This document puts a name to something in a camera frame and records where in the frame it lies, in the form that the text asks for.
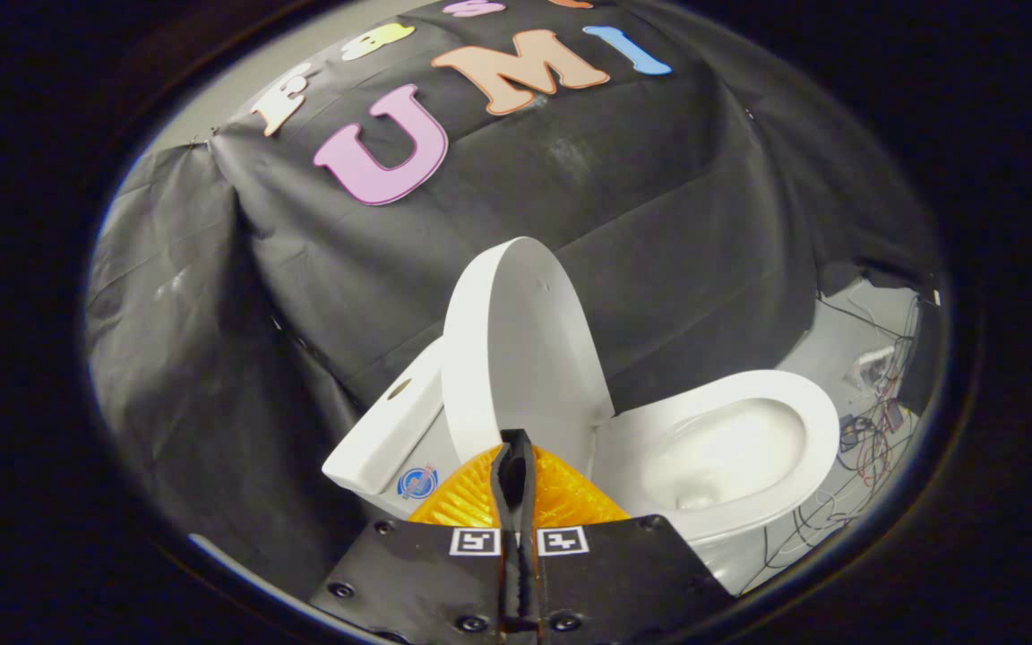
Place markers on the white toilet lid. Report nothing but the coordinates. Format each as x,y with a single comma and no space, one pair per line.
516,358

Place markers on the white toilet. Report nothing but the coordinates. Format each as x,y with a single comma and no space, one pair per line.
641,439

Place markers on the black backdrop cloth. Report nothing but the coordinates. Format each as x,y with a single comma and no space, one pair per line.
659,224

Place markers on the grey power adapter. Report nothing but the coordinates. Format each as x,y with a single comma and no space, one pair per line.
855,432

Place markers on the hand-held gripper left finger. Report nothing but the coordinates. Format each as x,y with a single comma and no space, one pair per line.
426,573

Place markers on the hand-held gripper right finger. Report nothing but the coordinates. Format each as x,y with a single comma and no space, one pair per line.
614,573

